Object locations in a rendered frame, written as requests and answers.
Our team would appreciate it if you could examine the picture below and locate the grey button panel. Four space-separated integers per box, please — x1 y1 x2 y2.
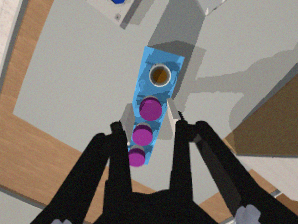
85 0 142 29

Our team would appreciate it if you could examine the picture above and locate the purple cylindrical cap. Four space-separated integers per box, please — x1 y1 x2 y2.
132 125 153 146
128 148 145 167
139 97 162 121

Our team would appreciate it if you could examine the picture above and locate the grey flat mat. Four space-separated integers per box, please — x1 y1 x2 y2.
13 0 298 191

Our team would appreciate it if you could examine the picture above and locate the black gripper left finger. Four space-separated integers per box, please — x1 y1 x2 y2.
30 103 135 224

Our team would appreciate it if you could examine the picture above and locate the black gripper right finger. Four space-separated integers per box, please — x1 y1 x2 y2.
165 98 298 224

